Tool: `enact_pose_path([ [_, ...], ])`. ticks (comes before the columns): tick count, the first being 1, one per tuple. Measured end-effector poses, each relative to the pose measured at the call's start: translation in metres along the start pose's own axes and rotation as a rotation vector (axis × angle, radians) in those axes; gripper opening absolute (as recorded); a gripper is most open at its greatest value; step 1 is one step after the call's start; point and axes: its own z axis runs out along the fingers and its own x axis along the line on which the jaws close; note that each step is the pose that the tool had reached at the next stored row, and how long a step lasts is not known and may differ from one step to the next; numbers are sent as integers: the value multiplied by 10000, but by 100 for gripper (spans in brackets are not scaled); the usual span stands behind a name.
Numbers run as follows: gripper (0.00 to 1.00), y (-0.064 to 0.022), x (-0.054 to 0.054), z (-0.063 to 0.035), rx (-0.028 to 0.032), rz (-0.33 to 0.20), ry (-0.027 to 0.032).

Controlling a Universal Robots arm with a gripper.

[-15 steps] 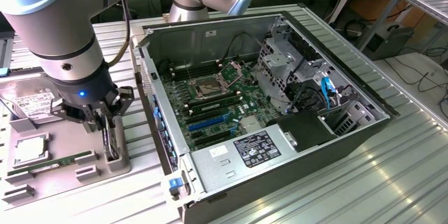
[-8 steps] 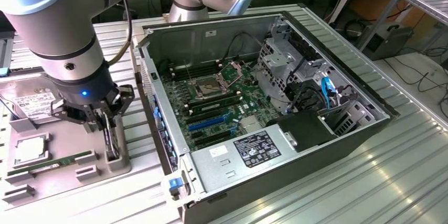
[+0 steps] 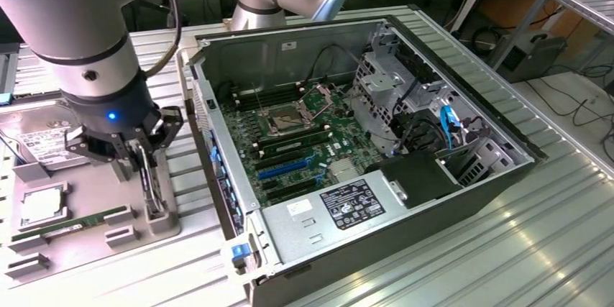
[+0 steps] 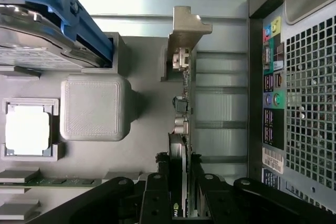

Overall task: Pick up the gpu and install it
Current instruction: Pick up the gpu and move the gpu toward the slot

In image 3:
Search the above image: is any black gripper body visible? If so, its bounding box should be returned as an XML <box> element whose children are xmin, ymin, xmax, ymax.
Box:
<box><xmin>60</xmin><ymin>71</ymin><xmax>162</xmax><ymax>160</ymax></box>

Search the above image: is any hard disk drive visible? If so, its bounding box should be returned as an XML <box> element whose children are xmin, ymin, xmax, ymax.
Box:
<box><xmin>0</xmin><ymin>105</ymin><xmax>93</xmax><ymax>172</ymax></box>

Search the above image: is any gray parts rack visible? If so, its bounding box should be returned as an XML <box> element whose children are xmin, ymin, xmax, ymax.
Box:
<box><xmin>0</xmin><ymin>100</ymin><xmax>184</xmax><ymax>280</ymax></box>

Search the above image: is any silver CPU chip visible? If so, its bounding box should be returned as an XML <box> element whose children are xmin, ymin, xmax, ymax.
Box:
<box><xmin>20</xmin><ymin>188</ymin><xmax>66</xmax><ymax>222</ymax></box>

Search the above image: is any black RAM slot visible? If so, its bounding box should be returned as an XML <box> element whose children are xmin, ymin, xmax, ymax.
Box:
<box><xmin>237</xmin><ymin>93</ymin><xmax>308</xmax><ymax>112</ymax></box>
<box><xmin>251</xmin><ymin>127</ymin><xmax>319</xmax><ymax>147</ymax></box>
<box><xmin>235</xmin><ymin>90</ymin><xmax>305</xmax><ymax>108</ymax></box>
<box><xmin>233</xmin><ymin>86</ymin><xmax>303</xmax><ymax>104</ymax></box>
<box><xmin>231</xmin><ymin>82</ymin><xmax>301</xmax><ymax>98</ymax></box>

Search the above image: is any green RAM stick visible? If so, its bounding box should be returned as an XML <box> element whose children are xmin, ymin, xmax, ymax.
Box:
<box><xmin>265</xmin><ymin>133</ymin><xmax>332</xmax><ymax>153</ymax></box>
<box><xmin>9</xmin><ymin>213</ymin><xmax>109</xmax><ymax>242</ymax></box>

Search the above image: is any open black PC case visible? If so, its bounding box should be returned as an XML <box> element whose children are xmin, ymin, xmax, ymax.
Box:
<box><xmin>176</xmin><ymin>14</ymin><xmax>548</xmax><ymax>307</ymax></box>

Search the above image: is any CPU socket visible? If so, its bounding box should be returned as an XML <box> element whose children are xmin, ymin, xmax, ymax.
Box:
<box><xmin>260</xmin><ymin>105</ymin><xmax>319</xmax><ymax>136</ymax></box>

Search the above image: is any black expansion slot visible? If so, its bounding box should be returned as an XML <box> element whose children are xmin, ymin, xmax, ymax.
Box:
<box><xmin>260</xmin><ymin>176</ymin><xmax>328</xmax><ymax>193</ymax></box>
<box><xmin>265</xmin><ymin>185</ymin><xmax>332</xmax><ymax>203</ymax></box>
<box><xmin>253</xmin><ymin>157</ymin><xmax>308</xmax><ymax>172</ymax></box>

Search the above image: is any blue expansion slot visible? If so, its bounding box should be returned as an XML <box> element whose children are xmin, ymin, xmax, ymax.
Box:
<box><xmin>257</xmin><ymin>166</ymin><xmax>308</xmax><ymax>180</ymax></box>

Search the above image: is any metal socket cover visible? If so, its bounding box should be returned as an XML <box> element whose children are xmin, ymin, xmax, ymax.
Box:
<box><xmin>296</xmin><ymin>83</ymin><xmax>337</xmax><ymax>114</ymax></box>

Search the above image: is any green motherboard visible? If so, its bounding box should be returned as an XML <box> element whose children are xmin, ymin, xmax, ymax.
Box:
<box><xmin>220</xmin><ymin>79</ymin><xmax>371</xmax><ymax>208</ymax></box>

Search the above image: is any blue case latch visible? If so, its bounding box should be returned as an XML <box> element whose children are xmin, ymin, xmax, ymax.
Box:
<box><xmin>229</xmin><ymin>244</ymin><xmax>253</xmax><ymax>262</ymax></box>

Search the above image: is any silver chipset heat sink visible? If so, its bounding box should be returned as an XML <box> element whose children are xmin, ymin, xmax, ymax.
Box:
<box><xmin>328</xmin><ymin>162</ymin><xmax>361</xmax><ymax>183</ymax></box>

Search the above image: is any gray power supply unit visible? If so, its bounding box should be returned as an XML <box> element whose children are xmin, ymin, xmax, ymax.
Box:
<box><xmin>260</xmin><ymin>172</ymin><xmax>409</xmax><ymax>265</ymax></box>

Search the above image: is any metal disk bay cage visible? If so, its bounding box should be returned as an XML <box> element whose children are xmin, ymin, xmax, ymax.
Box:
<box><xmin>348</xmin><ymin>50</ymin><xmax>419</xmax><ymax>154</ymax></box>

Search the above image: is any black fan shroud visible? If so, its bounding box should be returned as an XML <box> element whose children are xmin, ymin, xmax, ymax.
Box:
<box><xmin>363</xmin><ymin>152</ymin><xmax>464</xmax><ymax>210</ymax></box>

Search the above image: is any gray robot cable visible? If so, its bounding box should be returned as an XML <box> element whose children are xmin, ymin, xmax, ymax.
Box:
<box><xmin>141</xmin><ymin>0</ymin><xmax>186</xmax><ymax>78</ymax></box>

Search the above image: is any black wire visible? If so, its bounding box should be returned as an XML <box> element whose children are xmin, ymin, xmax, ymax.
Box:
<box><xmin>308</xmin><ymin>44</ymin><xmax>359</xmax><ymax>83</ymax></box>

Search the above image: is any blue wire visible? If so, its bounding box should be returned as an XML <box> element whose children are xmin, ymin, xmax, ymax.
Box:
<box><xmin>437</xmin><ymin>103</ymin><xmax>457</xmax><ymax>152</ymax></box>

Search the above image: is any coiled black cable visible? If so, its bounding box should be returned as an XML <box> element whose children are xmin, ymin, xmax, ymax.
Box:
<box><xmin>471</xmin><ymin>26</ymin><xmax>500</xmax><ymax>51</ymax></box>

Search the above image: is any black box with handle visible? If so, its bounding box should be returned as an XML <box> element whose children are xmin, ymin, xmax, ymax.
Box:
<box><xmin>492</xmin><ymin>29</ymin><xmax>570</xmax><ymax>83</ymax></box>

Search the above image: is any black cable on table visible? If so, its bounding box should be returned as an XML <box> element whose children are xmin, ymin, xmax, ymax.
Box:
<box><xmin>522</xmin><ymin>65</ymin><xmax>614</xmax><ymax>143</ymax></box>

